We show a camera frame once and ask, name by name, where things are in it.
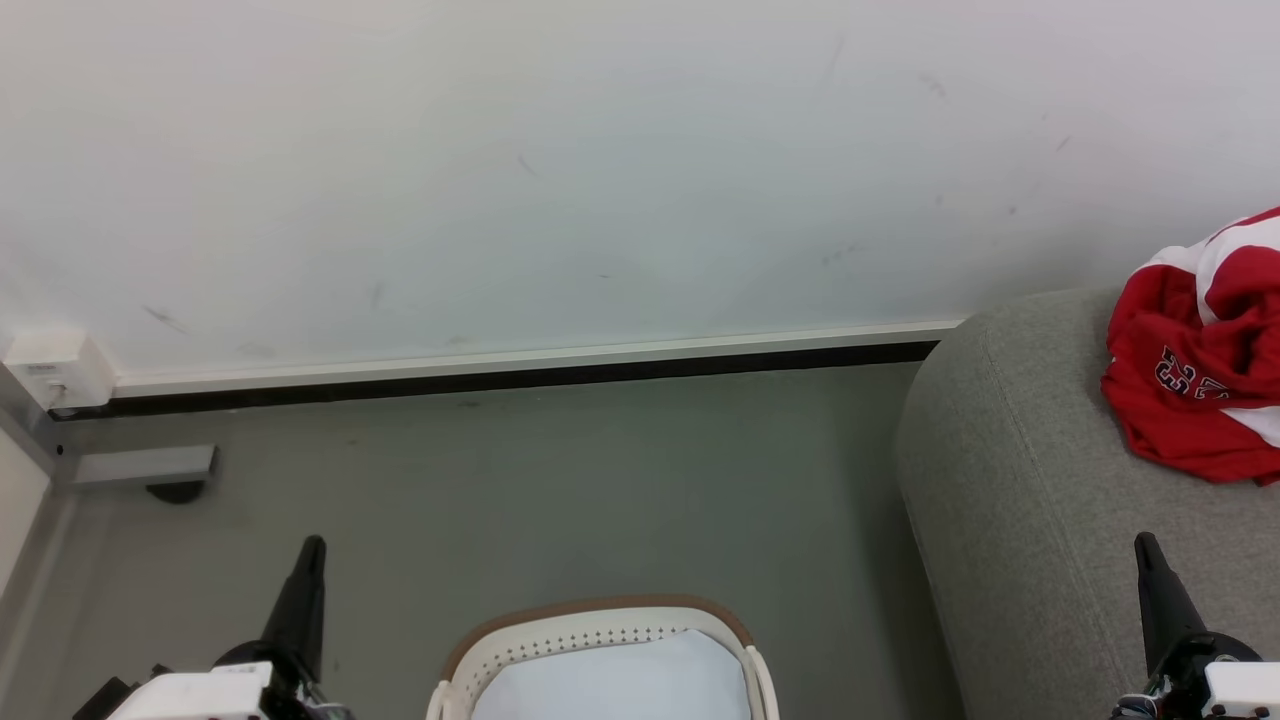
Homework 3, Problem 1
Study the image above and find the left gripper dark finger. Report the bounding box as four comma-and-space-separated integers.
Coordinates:
285, 537, 328, 681
262, 537, 316, 666

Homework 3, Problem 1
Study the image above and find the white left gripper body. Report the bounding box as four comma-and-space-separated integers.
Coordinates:
105, 640, 351, 720

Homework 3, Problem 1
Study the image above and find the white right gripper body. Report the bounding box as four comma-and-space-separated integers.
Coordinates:
1112, 635, 1280, 720

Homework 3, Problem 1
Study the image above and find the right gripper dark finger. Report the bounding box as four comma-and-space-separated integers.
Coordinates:
1143, 533, 1209, 661
1133, 533, 1181, 673

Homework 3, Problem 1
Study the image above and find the red printed jersey clothing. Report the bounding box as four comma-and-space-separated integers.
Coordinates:
1100, 207, 1280, 486

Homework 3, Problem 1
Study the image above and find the white basket with brown rim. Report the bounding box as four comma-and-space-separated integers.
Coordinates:
427, 596, 781, 720

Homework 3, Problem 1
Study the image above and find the light blue clothing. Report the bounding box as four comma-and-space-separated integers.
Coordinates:
470, 628, 753, 720

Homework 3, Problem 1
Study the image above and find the grey fabric sofa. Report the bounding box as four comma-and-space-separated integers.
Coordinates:
895, 285, 1280, 720

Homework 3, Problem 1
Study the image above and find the white baseboard strip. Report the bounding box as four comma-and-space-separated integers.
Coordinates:
50, 320, 966, 421

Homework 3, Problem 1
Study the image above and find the grey metal frame post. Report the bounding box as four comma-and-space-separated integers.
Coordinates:
0, 365, 218, 491

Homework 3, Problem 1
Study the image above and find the white wall socket box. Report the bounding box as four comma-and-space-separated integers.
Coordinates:
3, 328, 117, 411

